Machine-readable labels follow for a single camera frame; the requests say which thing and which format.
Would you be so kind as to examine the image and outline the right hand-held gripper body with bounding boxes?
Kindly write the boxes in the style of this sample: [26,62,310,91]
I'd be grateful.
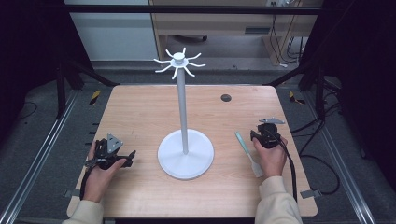
[256,117,286,149]

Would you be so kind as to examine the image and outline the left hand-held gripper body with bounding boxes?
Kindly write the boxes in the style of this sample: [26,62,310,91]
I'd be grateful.
[84,133,126,171]

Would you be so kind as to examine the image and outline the teal-handled white brush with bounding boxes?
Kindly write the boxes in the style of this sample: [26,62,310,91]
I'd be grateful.
[234,131,265,178]

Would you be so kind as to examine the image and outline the white hook stand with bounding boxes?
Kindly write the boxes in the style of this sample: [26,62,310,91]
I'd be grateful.
[153,47,215,181]

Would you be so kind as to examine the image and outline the person's right hand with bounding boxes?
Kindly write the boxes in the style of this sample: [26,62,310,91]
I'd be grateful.
[252,136,289,179]

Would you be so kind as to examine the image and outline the person's left hand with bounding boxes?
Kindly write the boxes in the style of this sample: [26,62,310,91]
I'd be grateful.
[81,141,128,203]

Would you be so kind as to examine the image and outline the yellow black floor marker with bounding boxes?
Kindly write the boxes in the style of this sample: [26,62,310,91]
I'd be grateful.
[89,90,102,106]
[288,91,306,105]

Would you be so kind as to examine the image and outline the light wooden desk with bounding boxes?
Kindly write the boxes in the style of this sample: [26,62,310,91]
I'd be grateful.
[148,0,324,67]

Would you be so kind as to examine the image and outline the white cabinet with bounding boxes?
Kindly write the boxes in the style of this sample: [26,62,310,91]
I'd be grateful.
[63,0,159,62]

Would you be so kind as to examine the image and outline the dark curtain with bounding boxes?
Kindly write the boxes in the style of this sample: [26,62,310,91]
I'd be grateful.
[0,0,94,147]
[300,0,396,190]

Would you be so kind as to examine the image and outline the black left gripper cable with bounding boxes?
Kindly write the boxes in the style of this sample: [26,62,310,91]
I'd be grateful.
[78,165,94,201]

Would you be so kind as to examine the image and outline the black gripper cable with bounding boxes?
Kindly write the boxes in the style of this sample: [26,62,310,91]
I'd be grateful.
[271,130,299,203]
[78,165,94,201]

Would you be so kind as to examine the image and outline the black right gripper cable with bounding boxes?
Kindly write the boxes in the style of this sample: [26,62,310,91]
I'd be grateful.
[271,130,299,203]

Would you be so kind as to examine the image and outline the black floor cables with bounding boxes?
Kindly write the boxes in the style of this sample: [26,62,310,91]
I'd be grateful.
[290,77,343,196]

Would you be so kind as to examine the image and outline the metal floor rail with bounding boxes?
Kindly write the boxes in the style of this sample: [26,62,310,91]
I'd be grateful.
[0,89,80,224]
[302,90,378,224]

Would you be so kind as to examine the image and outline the black frame stand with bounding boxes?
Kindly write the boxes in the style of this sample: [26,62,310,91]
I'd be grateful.
[55,57,121,119]
[262,57,329,122]

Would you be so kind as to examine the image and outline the thin black floor cable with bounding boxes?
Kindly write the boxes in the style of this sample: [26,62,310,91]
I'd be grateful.
[14,101,39,121]

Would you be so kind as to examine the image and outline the black cables under desk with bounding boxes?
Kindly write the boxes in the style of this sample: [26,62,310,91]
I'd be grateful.
[269,14,307,68]

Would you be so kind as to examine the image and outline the black horizontal frame bar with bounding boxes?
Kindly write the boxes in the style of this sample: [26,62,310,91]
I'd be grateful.
[63,4,325,16]

